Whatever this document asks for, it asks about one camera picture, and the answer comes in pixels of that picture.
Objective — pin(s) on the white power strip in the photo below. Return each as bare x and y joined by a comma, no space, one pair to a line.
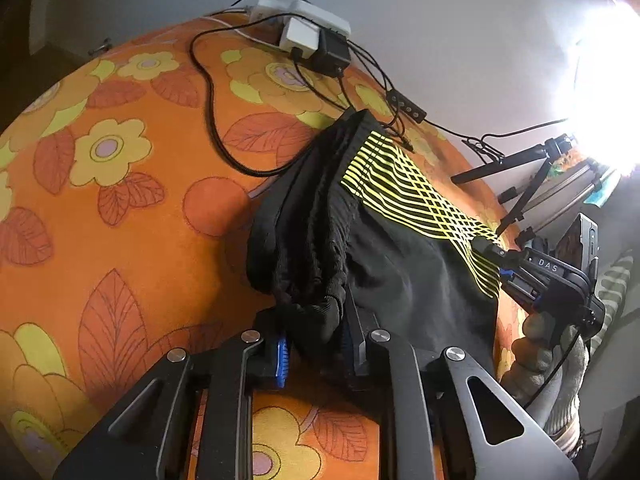
300,7

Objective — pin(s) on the black power adapter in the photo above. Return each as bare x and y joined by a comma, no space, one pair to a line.
330,52

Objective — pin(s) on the green striped white pillow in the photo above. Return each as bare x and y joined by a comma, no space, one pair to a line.
615,280

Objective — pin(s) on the person's right hand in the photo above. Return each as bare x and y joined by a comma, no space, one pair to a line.
537,330

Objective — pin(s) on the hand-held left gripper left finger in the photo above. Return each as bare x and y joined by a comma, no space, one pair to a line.
281,362

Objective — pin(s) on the small black tripod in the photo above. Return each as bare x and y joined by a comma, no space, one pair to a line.
530,165

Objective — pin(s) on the white charger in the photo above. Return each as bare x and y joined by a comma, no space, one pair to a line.
300,35

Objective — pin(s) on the orange floral bedsheet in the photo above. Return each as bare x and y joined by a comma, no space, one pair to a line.
125,210

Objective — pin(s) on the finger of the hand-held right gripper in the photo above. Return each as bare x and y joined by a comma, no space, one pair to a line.
515,285
500,252

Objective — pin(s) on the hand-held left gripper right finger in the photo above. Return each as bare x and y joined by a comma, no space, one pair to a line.
351,347

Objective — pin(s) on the tall metal tripod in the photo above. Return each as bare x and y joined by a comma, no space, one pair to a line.
575,190

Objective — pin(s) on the black pants with yellow stripes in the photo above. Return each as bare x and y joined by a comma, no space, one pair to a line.
410,270

